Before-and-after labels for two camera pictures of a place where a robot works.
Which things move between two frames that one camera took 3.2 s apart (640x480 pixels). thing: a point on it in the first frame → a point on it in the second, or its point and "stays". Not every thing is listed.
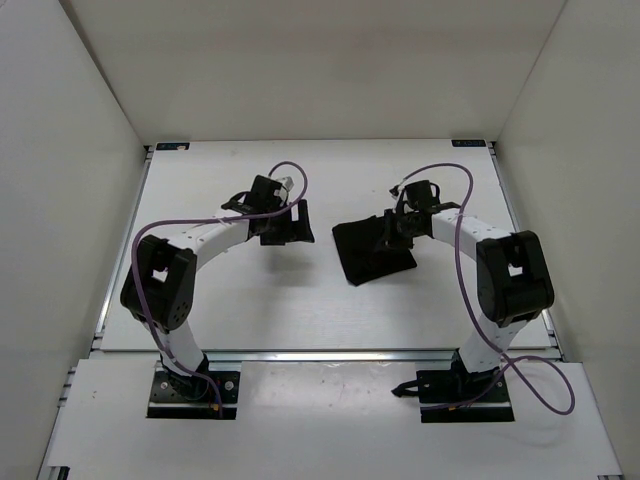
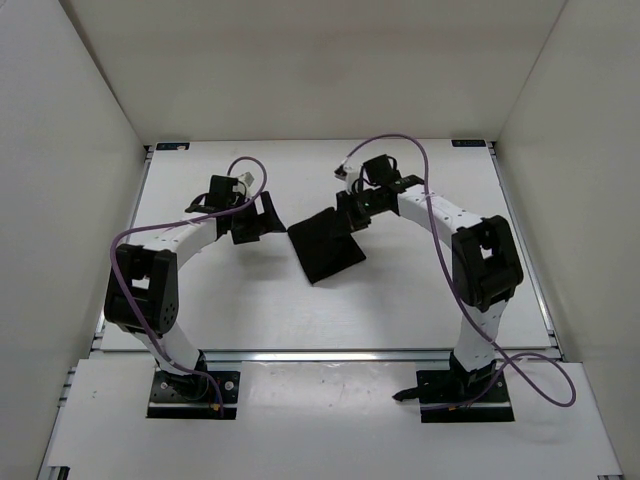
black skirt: (357, 243) → (325, 244)
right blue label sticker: (468, 143) stays
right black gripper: (388, 240) → (346, 218)
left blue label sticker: (172, 145) stays
